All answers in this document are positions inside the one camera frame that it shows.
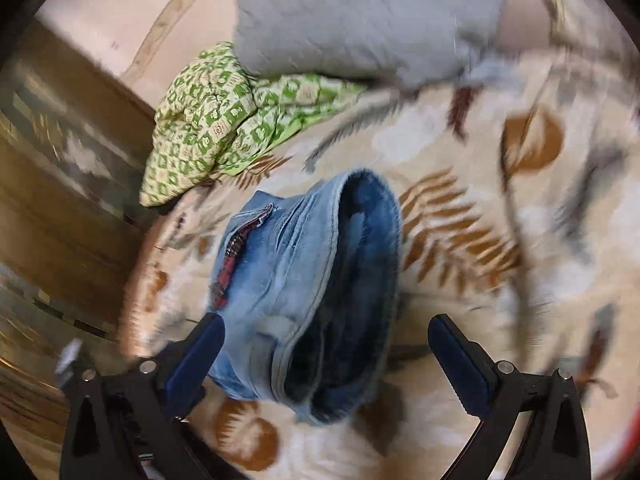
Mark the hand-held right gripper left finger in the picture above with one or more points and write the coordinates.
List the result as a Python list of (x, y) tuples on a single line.
[(197, 360)]

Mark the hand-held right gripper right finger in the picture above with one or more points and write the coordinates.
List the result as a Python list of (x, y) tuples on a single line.
[(460, 365)]

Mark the blue denim pants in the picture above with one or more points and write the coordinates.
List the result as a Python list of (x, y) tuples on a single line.
[(300, 270)]

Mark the leaf print blanket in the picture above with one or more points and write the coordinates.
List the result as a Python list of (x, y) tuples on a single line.
[(475, 185)]

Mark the wooden wardrobe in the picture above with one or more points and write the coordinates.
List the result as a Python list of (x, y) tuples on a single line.
[(65, 210)]

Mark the green patterned cloth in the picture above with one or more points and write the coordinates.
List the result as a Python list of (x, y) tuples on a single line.
[(210, 120)]

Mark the grey pillow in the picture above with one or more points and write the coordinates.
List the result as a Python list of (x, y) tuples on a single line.
[(360, 20)]

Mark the cream pillow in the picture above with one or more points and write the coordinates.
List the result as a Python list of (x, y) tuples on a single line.
[(557, 0)]

